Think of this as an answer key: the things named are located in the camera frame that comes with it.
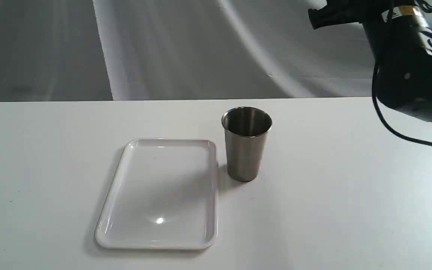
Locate stainless steel cup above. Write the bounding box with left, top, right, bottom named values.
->
left=221, top=106, right=273, bottom=182

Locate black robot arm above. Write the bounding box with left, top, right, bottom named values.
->
left=307, top=0, right=432, bottom=122

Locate white plastic tray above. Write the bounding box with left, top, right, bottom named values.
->
left=94, top=138, right=218, bottom=250

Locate grey white backdrop curtain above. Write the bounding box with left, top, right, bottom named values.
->
left=0, top=0, right=374, bottom=102

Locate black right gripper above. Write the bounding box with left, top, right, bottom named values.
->
left=307, top=0, right=396, bottom=29

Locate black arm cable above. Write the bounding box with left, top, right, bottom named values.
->
left=371, top=15, right=432, bottom=155

